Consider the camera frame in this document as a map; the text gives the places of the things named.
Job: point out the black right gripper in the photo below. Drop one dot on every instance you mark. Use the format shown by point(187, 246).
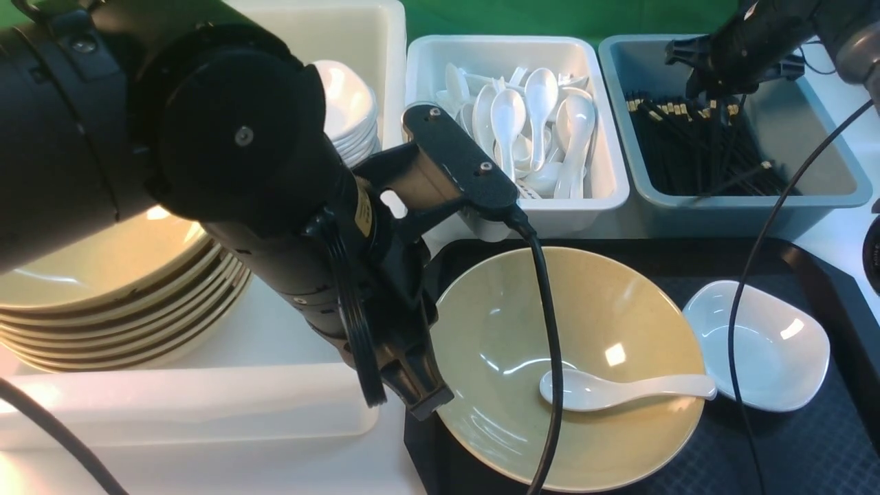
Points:
point(755, 45)

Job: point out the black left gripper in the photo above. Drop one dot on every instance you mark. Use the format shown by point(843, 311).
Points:
point(319, 235)

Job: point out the yellow noodle bowl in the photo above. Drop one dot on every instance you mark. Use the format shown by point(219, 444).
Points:
point(491, 348)

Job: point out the white soup spoon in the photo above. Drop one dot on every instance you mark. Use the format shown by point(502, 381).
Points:
point(585, 393)

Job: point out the white square sauce dish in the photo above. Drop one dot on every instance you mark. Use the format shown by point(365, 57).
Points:
point(782, 354)

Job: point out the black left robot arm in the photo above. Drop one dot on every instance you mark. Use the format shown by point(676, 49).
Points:
point(112, 107)

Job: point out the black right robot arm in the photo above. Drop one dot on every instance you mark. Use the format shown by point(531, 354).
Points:
point(849, 32)

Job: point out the blue-grey chopstick bin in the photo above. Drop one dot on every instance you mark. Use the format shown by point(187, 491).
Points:
point(788, 122)

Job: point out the pile of black chopsticks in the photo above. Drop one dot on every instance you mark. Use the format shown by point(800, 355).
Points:
point(701, 149)

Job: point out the stack of white dishes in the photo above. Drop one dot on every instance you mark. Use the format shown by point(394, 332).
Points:
point(351, 112)

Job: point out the large white plastic tub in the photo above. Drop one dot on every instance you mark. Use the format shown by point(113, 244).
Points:
point(258, 374)

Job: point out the stack of yellow bowls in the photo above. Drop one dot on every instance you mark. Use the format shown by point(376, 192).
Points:
point(144, 293)

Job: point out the white spoon bin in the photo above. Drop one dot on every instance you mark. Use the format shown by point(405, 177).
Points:
point(606, 186)

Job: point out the pile of white spoons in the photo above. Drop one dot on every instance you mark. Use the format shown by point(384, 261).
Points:
point(540, 127)

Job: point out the green backdrop cloth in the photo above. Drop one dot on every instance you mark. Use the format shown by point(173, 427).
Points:
point(591, 21)

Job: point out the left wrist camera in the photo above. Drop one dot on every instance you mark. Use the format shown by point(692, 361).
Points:
point(450, 170)

